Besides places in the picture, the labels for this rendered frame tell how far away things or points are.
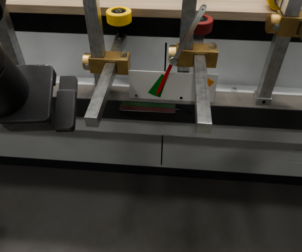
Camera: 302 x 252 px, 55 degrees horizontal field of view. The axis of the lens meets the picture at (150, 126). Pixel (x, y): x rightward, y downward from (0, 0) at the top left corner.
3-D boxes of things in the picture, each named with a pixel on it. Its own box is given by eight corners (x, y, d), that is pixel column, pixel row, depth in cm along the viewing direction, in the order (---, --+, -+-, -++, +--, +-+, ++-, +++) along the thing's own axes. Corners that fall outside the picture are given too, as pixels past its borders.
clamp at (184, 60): (215, 68, 82) (218, 52, 78) (167, 66, 83) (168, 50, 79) (214, 58, 86) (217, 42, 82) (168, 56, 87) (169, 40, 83)
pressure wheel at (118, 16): (138, 43, 98) (136, 9, 90) (119, 51, 94) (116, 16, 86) (123, 36, 102) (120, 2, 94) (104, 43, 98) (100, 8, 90)
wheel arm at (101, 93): (99, 130, 68) (97, 116, 65) (85, 129, 68) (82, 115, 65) (127, 44, 100) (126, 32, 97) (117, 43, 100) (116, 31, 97)
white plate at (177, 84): (213, 103, 90) (218, 75, 83) (130, 98, 91) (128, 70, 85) (213, 101, 90) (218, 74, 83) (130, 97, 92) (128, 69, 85)
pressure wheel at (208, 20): (209, 59, 90) (214, 22, 83) (183, 58, 91) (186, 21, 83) (207, 47, 96) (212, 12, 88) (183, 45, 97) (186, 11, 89)
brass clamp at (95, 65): (128, 76, 85) (127, 61, 82) (83, 74, 86) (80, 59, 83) (131, 65, 90) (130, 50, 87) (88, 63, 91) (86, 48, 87)
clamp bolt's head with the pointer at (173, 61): (159, 99, 88) (179, 60, 79) (152, 97, 88) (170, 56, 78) (160, 96, 90) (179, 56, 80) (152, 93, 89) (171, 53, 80)
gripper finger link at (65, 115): (36, 103, 40) (7, 66, 32) (88, 102, 41) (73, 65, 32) (31, 150, 38) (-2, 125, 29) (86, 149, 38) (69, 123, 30)
